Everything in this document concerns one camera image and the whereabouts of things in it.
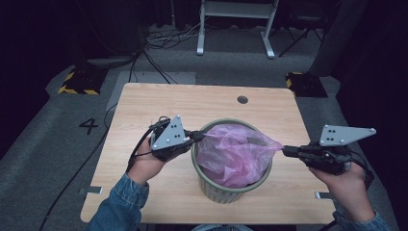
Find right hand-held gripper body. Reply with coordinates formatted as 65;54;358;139
300;124;377;176

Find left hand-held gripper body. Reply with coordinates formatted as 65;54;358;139
148;115;197;163

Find pink plastic bag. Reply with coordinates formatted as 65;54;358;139
195;123;285;190

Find green plastic bin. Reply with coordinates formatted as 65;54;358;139
191;117;273;205

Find person's right hand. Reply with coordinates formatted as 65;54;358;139
309;163;376;222

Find person's left hand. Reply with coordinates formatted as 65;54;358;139
127;137;181;187

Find grey tape strip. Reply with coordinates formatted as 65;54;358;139
314;191;335;200
78;186;104;196

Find white metal stand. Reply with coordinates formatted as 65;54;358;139
195;0;280;60

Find person's legs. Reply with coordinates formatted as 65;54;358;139
191;223;254;231

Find black tripod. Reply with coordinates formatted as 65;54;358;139
277;17;325;59

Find grey curtain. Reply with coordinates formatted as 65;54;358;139
308;0;370;78

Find left hand-held gripper cable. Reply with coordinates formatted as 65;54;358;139
126;115;171;173

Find hand-held gripper cable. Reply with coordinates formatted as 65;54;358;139
126;115;171;173
347;149;375;191

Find right hand-held gripper cable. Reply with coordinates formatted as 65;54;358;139
347;149;375;191

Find black yellow striped base plate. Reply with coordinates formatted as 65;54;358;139
57;65;109;96
285;71;329;99

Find bundle of floor cables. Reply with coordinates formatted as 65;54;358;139
143;21;206;51

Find long black floor cable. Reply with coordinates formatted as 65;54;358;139
38;102;119;231

